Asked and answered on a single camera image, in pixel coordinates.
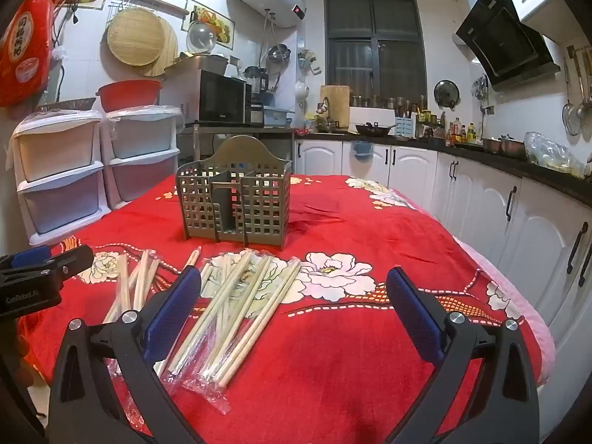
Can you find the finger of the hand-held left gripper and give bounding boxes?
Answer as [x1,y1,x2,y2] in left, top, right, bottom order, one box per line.
[0,246,53,273]
[44,244,95,283]

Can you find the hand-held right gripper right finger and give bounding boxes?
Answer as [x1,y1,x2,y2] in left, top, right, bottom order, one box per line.
[386,266,541,444]

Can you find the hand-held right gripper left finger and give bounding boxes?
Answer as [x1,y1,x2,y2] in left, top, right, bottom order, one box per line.
[47,266,203,444]

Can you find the set of wooden chopsticks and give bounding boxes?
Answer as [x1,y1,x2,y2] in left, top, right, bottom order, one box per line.
[102,246,302,414]

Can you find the grey plastic grid utensil holder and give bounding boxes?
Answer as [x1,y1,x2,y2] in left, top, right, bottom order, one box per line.
[175,135,293,247]

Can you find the red floral blanket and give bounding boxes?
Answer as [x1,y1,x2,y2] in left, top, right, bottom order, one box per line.
[18,173,556,444]

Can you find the plastic drawer unit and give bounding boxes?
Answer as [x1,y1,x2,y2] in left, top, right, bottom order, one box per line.
[10,110,112,247]
[104,105,183,210]

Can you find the white kitchen cabinets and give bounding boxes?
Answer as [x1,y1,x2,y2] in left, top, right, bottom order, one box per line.
[295,139,592,380]

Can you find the wicker basket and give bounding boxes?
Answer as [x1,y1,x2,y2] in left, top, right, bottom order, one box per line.
[34,97,98,114]

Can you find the black countertop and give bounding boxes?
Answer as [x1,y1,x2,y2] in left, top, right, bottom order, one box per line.
[296,127,592,206]

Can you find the red plastic basin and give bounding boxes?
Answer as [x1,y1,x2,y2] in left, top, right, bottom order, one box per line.
[96,80,164,112]

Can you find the light blue knife holder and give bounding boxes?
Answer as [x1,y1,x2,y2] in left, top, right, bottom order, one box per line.
[395,115,419,139]

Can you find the group of condiment bottles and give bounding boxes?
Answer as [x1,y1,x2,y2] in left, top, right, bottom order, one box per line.
[418,110,482,145]

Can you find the stainless steel table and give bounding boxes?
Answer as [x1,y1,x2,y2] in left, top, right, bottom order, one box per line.
[178,122,297,181]

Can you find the black wok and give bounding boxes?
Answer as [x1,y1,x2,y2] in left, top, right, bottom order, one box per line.
[354,121,398,138]

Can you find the lidded steel pot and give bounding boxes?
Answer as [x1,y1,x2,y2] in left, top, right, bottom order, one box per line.
[499,133,528,159]

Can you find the red hanging bag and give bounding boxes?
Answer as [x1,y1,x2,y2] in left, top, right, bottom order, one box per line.
[0,0,55,108]

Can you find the clear plastic bag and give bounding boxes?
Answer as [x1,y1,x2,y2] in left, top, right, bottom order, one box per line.
[524,132,586,179]

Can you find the row of metal jars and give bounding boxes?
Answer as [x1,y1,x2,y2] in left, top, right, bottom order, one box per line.
[351,95,428,110]

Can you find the silver microwave oven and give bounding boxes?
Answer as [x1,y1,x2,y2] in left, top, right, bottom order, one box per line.
[159,69,253,125]

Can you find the hanging dark pot lid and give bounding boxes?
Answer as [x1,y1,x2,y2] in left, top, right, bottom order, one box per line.
[434,80,461,108]

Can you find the grey-blue plastic crate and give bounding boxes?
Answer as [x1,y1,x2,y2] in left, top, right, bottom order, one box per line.
[263,105,296,128]

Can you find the wooden cutting board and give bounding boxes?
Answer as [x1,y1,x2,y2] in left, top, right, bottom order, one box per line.
[320,84,351,128]

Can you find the round wooden board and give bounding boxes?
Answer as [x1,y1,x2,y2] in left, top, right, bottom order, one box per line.
[142,16,179,77]

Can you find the round bamboo tray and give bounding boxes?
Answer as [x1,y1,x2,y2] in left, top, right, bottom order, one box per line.
[107,8,168,66]

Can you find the rectangular metal tray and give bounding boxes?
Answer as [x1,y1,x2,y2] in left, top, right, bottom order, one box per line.
[164,53,231,77]

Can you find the black blender jug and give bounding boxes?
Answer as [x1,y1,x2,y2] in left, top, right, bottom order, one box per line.
[244,65,270,105]

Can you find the glass pot lid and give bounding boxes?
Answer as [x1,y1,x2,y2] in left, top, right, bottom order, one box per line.
[186,21,217,55]

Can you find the dark framed window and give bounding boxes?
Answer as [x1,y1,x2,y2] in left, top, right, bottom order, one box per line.
[324,0,428,102]

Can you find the hanging metal strainers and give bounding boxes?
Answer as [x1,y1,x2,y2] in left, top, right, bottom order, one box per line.
[562,45,592,138]

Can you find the hanging steel pot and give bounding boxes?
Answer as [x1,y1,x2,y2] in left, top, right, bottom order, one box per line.
[267,44,291,75]

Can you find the black range hood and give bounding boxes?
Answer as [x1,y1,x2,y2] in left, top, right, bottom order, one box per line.
[455,0,562,90]

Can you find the black power cables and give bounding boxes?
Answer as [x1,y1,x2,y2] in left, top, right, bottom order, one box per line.
[50,0,80,53]

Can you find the hanging wall caddy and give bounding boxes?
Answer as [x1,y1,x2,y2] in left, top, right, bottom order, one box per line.
[298,48,322,75]

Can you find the small fruit wall picture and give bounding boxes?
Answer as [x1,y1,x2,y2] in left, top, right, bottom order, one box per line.
[189,4,234,49]

